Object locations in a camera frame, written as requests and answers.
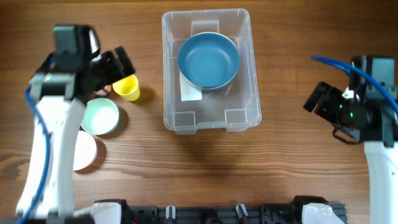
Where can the pink small bowl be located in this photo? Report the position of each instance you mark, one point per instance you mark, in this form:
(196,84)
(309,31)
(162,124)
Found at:
(85,151)

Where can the pink cup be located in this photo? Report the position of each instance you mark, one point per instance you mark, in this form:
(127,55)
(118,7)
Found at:
(104,92)

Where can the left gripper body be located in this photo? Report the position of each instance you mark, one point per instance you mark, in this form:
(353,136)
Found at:
(107,69)

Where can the clear plastic storage bin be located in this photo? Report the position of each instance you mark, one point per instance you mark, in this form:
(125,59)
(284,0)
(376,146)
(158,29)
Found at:
(236,108)

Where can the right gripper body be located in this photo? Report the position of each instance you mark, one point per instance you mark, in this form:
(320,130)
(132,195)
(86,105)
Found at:
(332,104)

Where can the mint green small bowl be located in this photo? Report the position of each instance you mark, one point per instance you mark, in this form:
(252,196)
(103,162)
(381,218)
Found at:
(101,116)

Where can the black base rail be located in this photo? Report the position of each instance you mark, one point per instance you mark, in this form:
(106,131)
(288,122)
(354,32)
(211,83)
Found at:
(302,209)

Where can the cream bowl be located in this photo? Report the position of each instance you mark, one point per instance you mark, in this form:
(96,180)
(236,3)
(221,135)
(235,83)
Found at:
(186,81)

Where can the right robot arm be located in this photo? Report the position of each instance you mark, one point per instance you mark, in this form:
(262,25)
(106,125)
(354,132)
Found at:
(371,84)

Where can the yellow cup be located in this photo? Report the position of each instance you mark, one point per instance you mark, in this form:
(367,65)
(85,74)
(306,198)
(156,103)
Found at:
(128,88)

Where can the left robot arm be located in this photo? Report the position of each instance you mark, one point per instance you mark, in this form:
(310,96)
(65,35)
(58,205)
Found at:
(57,95)

